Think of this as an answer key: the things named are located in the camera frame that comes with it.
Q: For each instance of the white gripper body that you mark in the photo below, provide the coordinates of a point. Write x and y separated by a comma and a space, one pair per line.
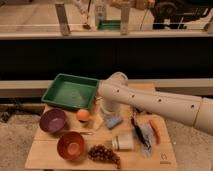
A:
108, 106

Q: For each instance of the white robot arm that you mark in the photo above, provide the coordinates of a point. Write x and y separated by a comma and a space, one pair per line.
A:
190, 110

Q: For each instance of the white paper cup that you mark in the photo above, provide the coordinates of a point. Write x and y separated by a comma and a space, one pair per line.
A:
123, 142

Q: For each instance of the blue sponge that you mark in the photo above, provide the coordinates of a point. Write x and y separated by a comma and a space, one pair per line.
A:
112, 121

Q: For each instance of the yellow cheese wedge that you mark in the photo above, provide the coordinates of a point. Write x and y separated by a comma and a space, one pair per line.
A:
96, 119

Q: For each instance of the orange fruit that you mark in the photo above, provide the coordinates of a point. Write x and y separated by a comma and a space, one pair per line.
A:
83, 115

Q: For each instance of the green plastic tray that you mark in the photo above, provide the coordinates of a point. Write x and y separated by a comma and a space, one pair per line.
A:
71, 92

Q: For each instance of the orange carrot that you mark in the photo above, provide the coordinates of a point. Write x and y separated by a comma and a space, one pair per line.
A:
156, 131

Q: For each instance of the bunch of dark grapes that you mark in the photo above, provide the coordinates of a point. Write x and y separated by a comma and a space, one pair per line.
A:
100, 153

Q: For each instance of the wooden board table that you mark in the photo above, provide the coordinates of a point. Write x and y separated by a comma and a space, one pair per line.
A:
43, 152

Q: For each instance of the purple bowl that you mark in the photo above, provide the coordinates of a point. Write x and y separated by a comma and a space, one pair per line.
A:
52, 120

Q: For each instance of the orange copper bowl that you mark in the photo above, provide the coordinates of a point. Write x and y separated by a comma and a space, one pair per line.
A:
71, 146

